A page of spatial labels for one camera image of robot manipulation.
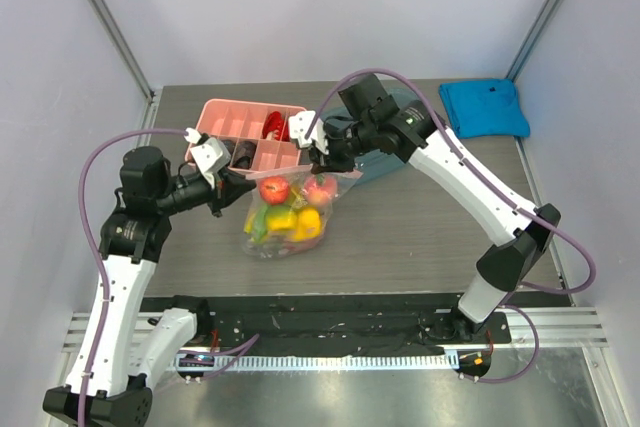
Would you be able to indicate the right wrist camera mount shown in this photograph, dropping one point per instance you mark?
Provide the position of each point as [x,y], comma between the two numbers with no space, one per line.
[307,132]

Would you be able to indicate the folded blue cloth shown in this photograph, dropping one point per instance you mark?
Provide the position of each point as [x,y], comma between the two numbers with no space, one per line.
[480,108]

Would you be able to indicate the clear pink zip top bag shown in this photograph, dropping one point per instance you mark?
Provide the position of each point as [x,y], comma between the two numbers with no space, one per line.
[268,248]

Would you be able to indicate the dark rolled sock right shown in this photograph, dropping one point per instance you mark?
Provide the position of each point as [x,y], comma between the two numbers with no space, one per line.
[244,153]

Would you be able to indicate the pink peach toy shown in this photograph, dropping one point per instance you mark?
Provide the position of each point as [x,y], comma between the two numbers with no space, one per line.
[320,190]

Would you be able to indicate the green cucumber toy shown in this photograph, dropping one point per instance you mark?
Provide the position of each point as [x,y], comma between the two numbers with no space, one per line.
[255,225]

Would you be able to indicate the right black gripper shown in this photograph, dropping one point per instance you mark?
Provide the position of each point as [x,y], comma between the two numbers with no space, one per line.
[329,155]

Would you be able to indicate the teal plastic fruit tray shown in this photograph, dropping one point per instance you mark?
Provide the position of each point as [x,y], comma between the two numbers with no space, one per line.
[376,164]

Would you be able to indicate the pink divided organizer box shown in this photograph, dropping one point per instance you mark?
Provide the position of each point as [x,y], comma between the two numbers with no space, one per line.
[243,120]

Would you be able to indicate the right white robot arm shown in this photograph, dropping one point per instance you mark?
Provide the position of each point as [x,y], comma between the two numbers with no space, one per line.
[519,231]

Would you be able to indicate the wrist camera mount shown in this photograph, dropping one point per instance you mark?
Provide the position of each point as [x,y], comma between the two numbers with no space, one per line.
[209,155]
[307,132]

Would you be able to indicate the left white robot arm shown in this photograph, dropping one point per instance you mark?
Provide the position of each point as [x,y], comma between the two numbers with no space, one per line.
[112,382]

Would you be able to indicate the dark rolled sock middle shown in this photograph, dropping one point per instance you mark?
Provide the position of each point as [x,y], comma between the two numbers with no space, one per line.
[229,145]

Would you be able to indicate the yellow bell pepper toy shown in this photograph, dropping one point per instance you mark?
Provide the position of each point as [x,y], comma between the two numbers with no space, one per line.
[309,225]

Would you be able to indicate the red strawberry toy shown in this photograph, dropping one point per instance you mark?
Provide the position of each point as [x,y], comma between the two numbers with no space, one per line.
[274,190]

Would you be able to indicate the green lime toy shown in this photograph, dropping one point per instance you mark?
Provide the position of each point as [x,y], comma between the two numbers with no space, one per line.
[281,218]

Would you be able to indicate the dark rolled sock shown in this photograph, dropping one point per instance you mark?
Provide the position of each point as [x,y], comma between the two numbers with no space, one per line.
[244,153]
[229,145]

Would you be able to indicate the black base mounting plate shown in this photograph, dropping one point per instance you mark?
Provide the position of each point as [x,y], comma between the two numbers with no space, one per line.
[337,325]

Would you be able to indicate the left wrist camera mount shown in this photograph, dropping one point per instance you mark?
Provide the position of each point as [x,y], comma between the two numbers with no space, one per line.
[209,155]

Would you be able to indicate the white slotted cable duct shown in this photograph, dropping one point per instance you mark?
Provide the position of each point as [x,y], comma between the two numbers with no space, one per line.
[446,361]

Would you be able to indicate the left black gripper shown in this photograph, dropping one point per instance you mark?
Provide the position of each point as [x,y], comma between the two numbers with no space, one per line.
[228,187]

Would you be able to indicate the red fabric item left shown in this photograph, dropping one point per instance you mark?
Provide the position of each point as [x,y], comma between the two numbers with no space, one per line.
[275,127]

